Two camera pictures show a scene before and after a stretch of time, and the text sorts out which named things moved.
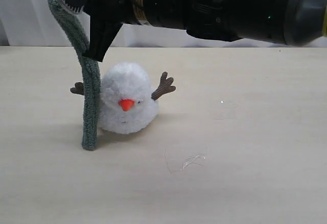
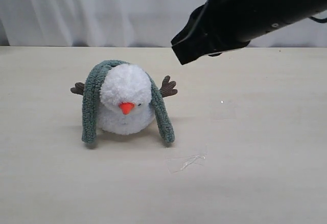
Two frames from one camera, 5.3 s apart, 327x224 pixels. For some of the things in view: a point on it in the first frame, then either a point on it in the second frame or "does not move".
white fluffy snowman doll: x=127 y=104 does not move
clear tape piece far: x=223 y=110 does not move
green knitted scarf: x=91 y=68 to x=93 y=78
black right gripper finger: x=102 y=33 to x=196 y=42
